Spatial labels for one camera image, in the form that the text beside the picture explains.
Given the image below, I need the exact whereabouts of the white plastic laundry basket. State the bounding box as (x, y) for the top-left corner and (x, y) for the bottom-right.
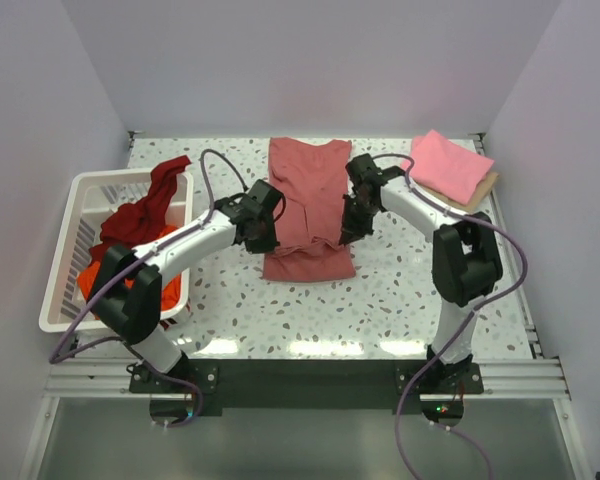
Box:
(38, 168), (194, 333)

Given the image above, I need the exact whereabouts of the dark red t-shirt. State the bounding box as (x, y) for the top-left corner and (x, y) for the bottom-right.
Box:
(89, 155), (191, 267)

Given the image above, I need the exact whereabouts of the orange t-shirt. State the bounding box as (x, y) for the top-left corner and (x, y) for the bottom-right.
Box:
(77, 221), (182, 312)

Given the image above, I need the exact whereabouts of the folded beige t-shirt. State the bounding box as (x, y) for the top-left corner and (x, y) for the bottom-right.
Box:
(422, 171), (499, 213)

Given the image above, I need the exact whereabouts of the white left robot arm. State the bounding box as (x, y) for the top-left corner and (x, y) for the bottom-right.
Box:
(87, 180), (286, 381)

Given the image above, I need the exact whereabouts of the dusty red t-shirt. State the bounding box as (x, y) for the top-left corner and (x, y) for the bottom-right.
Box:
(263, 137), (356, 283)

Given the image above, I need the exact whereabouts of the folded pink t-shirt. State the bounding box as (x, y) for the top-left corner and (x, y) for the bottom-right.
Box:
(409, 130), (494, 205)

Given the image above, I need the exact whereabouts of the aluminium frame rail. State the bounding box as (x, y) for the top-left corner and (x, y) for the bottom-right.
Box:
(45, 359), (570, 399)

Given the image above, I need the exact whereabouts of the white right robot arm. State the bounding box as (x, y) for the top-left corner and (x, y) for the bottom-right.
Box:
(339, 154), (503, 385)

